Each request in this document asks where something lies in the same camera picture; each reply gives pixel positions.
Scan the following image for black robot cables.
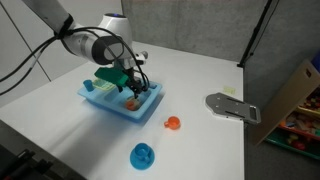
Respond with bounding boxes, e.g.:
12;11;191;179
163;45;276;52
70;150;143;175
0;26;151;98

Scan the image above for orange tumbler cup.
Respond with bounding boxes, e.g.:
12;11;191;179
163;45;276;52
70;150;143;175
125;98;140;111

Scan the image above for yellow dish rack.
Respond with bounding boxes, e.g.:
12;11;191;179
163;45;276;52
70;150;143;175
92;77;116;92

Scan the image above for blue toy sink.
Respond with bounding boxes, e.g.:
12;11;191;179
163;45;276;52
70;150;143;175
77;78;164;124

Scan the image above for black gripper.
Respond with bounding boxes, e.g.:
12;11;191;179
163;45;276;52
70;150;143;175
127;68;148;100

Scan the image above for yellow sticky note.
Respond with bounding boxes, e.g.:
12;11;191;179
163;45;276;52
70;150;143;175
223;85;236;95

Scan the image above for blue saucer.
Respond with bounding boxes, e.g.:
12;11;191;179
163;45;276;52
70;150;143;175
129;146;156;171

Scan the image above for grey metal mounting plate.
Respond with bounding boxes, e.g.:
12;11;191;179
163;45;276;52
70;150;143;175
204;92;262;126

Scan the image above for blue teacup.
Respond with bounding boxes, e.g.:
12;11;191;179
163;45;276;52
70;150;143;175
134;142;152;163

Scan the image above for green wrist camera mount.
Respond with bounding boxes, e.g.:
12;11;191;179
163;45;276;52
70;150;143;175
94;67;129;88

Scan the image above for orange mug with handle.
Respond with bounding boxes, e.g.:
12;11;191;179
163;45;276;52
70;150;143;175
163;115;182;131

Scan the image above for black stand pole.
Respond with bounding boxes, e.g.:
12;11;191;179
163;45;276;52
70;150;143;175
237;0;273;69

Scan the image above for black equipment frame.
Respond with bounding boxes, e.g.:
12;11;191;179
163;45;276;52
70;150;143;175
0;119;88;180

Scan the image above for blue tumbler cup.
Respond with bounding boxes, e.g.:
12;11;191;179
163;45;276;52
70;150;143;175
82;79;94;92

